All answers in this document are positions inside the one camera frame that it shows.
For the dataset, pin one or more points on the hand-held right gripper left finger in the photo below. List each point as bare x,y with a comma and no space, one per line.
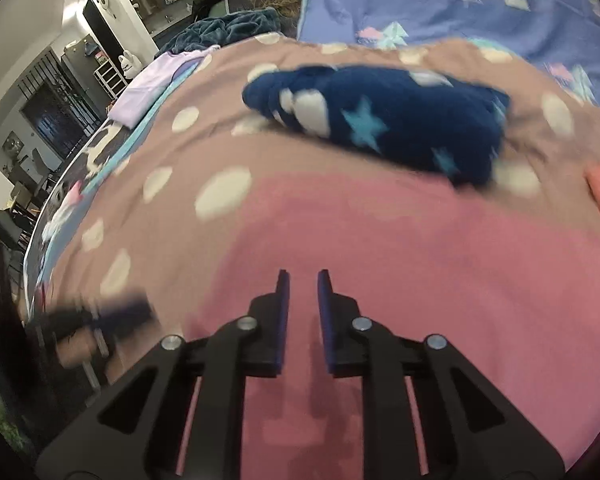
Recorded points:
282,312

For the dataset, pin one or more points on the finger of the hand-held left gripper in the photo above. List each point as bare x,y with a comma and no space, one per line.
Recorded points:
127,314

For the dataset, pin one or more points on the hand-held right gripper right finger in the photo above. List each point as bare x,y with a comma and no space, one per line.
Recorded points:
324,312

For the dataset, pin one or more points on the pink garment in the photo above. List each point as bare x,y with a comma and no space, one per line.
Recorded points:
430,285

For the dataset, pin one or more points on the dark chair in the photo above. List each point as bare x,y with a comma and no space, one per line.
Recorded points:
10,230

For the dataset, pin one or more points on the mauve polka dot blanket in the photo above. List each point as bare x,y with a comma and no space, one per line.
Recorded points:
180,160

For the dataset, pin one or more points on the dark metal gate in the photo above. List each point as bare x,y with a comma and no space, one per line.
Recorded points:
60,120

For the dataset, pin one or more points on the navy star fleece garment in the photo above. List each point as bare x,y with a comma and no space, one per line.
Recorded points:
405,115

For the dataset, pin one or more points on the lavender cloth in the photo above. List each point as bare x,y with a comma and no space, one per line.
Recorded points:
150,85

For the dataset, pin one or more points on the white shelf rack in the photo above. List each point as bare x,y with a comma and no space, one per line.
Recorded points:
109,76

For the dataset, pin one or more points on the white jug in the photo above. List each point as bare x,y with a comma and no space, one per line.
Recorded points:
129,64

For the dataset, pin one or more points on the teal fleece blanket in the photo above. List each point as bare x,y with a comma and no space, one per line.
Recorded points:
220,27

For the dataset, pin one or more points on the blue tree print bedsheet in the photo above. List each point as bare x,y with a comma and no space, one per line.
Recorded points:
430,0

